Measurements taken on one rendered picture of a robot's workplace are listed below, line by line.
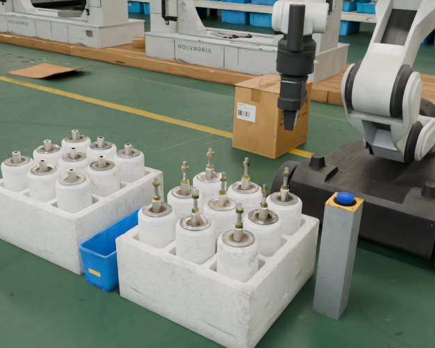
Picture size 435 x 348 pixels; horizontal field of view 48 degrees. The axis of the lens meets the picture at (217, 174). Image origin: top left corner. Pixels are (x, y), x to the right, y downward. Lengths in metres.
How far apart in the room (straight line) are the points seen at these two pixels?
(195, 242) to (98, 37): 3.38
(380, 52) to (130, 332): 0.97
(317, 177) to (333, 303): 0.45
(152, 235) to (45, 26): 3.84
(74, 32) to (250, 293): 3.77
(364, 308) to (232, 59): 2.44
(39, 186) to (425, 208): 1.09
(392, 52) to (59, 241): 1.05
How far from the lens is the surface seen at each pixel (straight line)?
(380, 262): 1.57
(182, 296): 1.20
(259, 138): 2.22
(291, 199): 1.29
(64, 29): 4.70
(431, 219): 1.48
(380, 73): 1.38
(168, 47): 3.84
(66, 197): 1.41
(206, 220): 1.17
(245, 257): 1.09
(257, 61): 3.39
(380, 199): 1.51
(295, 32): 1.10
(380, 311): 1.38
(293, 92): 1.15
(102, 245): 1.44
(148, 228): 1.21
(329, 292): 1.28
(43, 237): 1.51
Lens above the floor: 0.84
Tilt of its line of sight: 24 degrees down
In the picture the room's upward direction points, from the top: 1 degrees clockwise
